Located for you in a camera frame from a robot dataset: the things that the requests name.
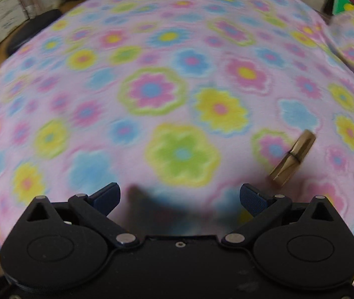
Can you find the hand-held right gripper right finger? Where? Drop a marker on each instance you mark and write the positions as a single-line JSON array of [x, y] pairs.
[[252, 201]]

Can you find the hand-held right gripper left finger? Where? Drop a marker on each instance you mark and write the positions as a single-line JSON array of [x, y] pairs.
[[107, 197]]

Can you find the pink flowered blanket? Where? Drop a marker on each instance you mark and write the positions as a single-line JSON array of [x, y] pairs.
[[170, 99]]

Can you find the dark round stool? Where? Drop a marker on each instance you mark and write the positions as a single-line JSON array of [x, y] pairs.
[[32, 31]]

